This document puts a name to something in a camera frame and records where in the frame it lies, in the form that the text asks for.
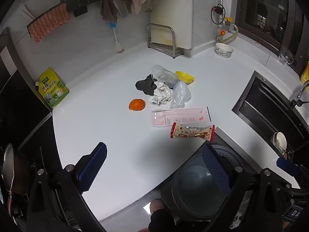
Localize red white snack wrapper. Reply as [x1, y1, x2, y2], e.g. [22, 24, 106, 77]
[170, 122, 215, 141]

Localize clear plastic bag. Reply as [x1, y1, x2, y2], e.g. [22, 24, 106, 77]
[170, 80, 191, 108]

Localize white paper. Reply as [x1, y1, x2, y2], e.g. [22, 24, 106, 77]
[149, 82, 172, 105]

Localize yellow plastic bowl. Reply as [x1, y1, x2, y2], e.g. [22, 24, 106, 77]
[175, 71, 194, 84]

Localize black cloth rag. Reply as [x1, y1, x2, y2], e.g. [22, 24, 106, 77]
[135, 74, 157, 96]

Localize clear plastic bottle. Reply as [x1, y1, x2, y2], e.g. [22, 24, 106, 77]
[150, 65, 179, 89]

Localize grey perforated trash bin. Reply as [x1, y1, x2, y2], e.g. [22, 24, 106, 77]
[161, 141, 253, 221]

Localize black kitchen sink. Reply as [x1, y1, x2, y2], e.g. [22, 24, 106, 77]
[232, 71, 308, 162]

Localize black stove hood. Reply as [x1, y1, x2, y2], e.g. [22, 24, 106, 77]
[0, 26, 61, 232]

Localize white dishes in sink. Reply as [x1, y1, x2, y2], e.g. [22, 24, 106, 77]
[271, 132, 287, 157]

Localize green yellow refill pouch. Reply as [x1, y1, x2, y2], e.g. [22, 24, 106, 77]
[36, 68, 69, 109]

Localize chrome faucet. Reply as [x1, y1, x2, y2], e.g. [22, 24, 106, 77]
[290, 80, 309, 109]

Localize patterned ceramic bowl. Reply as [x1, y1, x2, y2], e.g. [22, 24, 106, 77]
[215, 43, 234, 58]

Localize blue white bottle brush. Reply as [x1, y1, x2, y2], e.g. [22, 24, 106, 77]
[109, 22, 124, 53]

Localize yellow oil bottle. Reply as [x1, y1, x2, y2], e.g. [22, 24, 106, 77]
[300, 62, 309, 84]

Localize clear glass measuring cup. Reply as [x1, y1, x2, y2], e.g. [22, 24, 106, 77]
[278, 46, 294, 66]

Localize orange wavy sponge cloth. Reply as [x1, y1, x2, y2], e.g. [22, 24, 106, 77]
[27, 3, 71, 44]

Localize brown hanging cloth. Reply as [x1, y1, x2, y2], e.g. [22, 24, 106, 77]
[101, 0, 118, 24]

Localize white cutting board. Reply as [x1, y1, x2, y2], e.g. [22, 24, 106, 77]
[150, 0, 193, 49]

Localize gas valve with hose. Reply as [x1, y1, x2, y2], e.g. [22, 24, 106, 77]
[210, 0, 239, 44]

